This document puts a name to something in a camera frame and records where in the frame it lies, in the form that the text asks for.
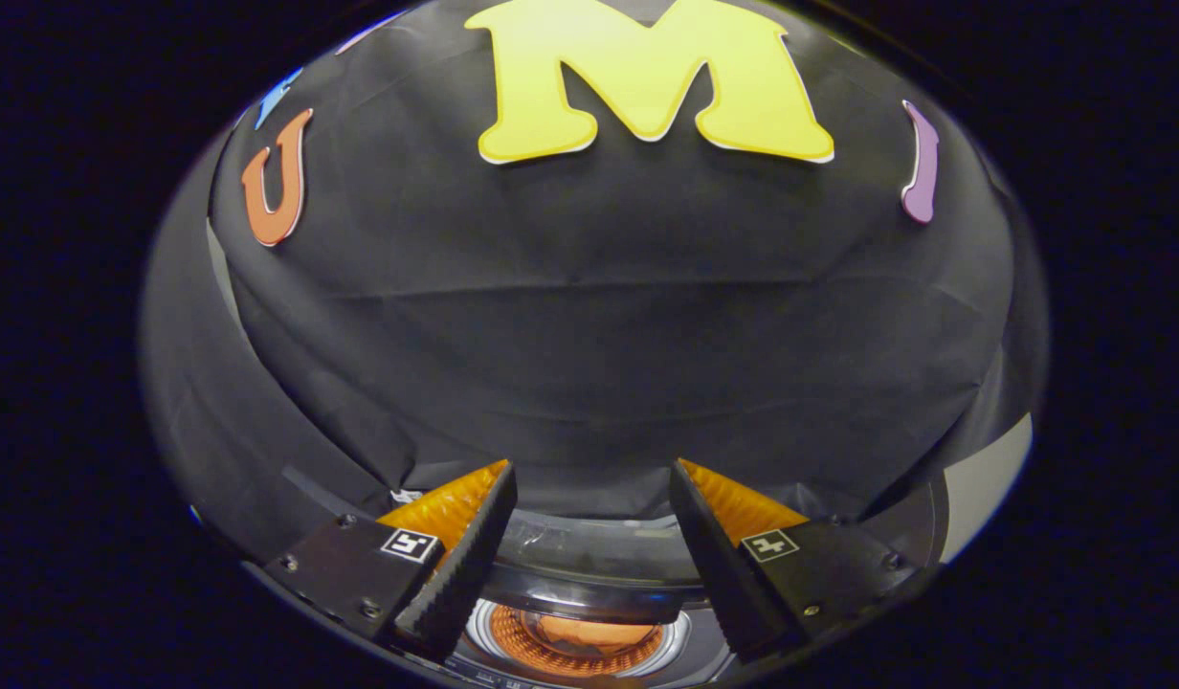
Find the grey cabinet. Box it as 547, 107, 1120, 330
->
939, 411, 1034, 566

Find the yellow polo shirt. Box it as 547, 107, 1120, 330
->
535, 614, 654, 657

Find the black backdrop cloth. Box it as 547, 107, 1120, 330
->
140, 0, 1050, 561

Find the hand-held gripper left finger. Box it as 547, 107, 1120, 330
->
264, 459, 519, 663

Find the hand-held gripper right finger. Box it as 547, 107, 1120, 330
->
668, 457, 922, 663

